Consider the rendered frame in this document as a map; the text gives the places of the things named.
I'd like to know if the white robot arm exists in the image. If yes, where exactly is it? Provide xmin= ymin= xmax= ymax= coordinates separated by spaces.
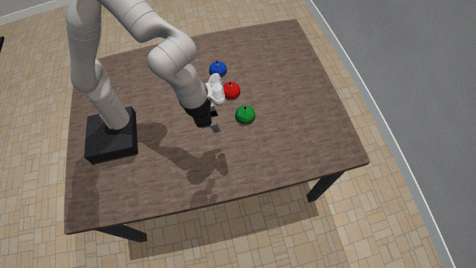
xmin=65 ymin=0 xmax=202 ymax=130

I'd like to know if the red dome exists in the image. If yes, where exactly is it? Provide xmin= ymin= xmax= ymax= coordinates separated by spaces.
xmin=223 ymin=82 xmax=240 ymax=99

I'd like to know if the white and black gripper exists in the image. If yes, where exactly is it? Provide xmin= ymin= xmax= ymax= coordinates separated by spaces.
xmin=176 ymin=73 xmax=225 ymax=133

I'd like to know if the blue bell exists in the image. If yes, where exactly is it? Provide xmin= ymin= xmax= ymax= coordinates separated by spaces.
xmin=209 ymin=61 xmax=227 ymax=77

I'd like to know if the green dome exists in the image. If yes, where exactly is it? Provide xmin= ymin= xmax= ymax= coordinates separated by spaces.
xmin=235 ymin=105 xmax=255 ymax=124

